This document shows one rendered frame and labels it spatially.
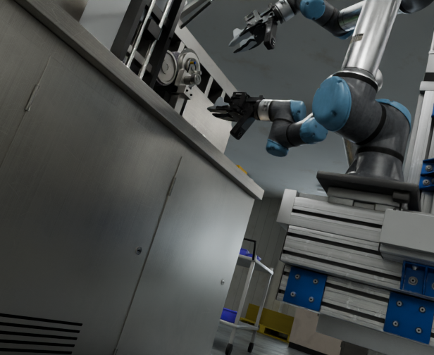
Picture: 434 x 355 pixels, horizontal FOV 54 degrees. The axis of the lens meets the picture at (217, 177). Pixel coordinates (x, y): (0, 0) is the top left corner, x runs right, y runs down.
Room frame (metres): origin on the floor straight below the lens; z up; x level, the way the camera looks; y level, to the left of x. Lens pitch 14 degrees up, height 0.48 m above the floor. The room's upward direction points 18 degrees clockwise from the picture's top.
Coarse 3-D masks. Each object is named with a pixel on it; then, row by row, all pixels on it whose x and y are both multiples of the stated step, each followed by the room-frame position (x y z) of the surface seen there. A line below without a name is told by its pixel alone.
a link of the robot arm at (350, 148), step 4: (344, 140) 1.49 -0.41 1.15; (348, 140) 1.47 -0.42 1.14; (344, 144) 1.50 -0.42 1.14; (348, 144) 1.48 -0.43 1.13; (352, 144) 1.47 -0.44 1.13; (348, 148) 1.49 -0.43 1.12; (352, 148) 1.47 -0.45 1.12; (348, 152) 1.49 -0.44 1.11; (352, 152) 1.48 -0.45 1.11; (348, 156) 1.50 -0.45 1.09; (352, 156) 1.49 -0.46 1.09; (348, 160) 1.51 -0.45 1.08; (352, 160) 1.49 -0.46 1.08; (348, 164) 1.52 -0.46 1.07
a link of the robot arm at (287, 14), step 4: (280, 0) 1.33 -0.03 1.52; (284, 0) 1.31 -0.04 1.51; (276, 4) 1.33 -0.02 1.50; (280, 4) 1.32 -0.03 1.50; (284, 4) 1.31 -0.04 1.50; (288, 4) 1.31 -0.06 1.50; (280, 8) 1.32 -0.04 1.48; (284, 8) 1.32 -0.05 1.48; (288, 8) 1.32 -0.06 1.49; (280, 12) 1.33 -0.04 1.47; (284, 12) 1.33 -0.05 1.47; (288, 12) 1.33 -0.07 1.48; (292, 12) 1.33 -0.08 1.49; (284, 16) 1.34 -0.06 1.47; (288, 16) 1.34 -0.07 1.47; (292, 16) 1.35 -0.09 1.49; (284, 20) 1.37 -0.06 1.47
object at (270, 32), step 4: (268, 20) 1.35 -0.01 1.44; (272, 20) 1.34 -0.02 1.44; (268, 24) 1.35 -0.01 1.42; (272, 24) 1.34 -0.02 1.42; (276, 24) 1.37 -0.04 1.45; (268, 28) 1.35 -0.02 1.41; (272, 28) 1.34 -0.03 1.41; (276, 28) 1.37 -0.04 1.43; (268, 32) 1.34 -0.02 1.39; (272, 32) 1.35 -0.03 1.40; (268, 36) 1.34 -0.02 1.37; (272, 36) 1.35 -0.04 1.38; (264, 40) 1.35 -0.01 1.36; (268, 40) 1.34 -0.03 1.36; (272, 40) 1.34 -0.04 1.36; (264, 44) 1.35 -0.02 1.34; (268, 44) 1.35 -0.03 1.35; (272, 44) 1.35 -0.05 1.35; (268, 48) 1.37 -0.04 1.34; (272, 48) 1.36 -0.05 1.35
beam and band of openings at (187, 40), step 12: (180, 24) 1.86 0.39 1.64; (180, 36) 1.88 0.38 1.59; (192, 36) 1.95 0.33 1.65; (168, 48) 1.94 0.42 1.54; (180, 48) 1.91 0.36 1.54; (192, 48) 1.98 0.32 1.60; (204, 60) 2.08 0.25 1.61; (204, 72) 2.14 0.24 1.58; (216, 72) 2.18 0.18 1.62; (204, 84) 2.16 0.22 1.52; (216, 84) 2.24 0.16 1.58; (228, 84) 2.30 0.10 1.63; (204, 96) 2.16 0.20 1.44; (216, 96) 2.30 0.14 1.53; (228, 96) 2.35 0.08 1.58
